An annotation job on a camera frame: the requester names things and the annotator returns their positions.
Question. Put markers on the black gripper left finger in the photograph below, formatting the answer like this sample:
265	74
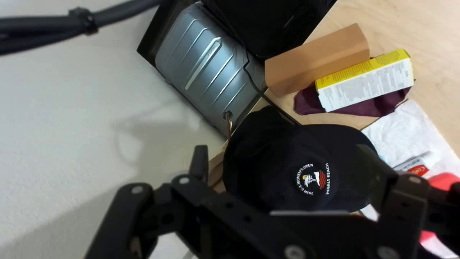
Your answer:
210	225

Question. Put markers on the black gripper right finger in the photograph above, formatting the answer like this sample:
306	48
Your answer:
410	208

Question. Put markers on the black embroidered baseball cap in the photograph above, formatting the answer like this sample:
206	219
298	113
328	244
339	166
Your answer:
273	166

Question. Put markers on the white plastic bag with items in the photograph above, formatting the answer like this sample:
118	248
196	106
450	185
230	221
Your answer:
408	142

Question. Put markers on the maroon cloth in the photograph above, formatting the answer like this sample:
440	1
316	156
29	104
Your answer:
308	103

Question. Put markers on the silver hard-shell suitcase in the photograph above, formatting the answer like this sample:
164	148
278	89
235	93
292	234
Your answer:
209	68

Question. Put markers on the brown cardboard box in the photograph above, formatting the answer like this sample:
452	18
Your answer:
301	67

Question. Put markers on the black backpack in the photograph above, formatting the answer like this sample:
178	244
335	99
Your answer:
268	28

